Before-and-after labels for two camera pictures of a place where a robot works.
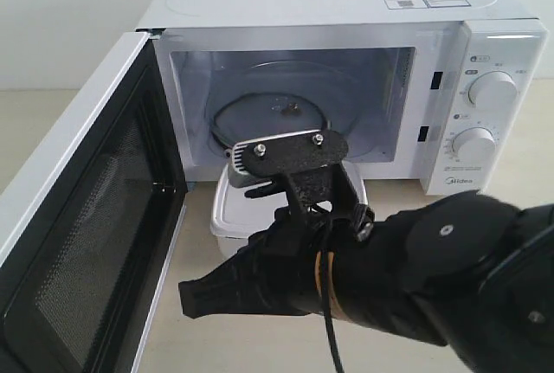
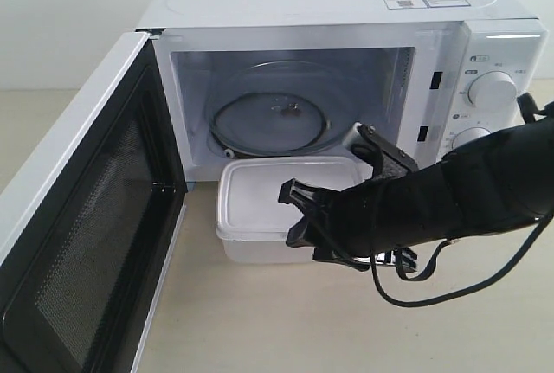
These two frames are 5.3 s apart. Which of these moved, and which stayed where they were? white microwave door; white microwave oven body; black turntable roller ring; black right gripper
Moved: black right gripper
Stayed: black turntable roller ring; white microwave door; white microwave oven body
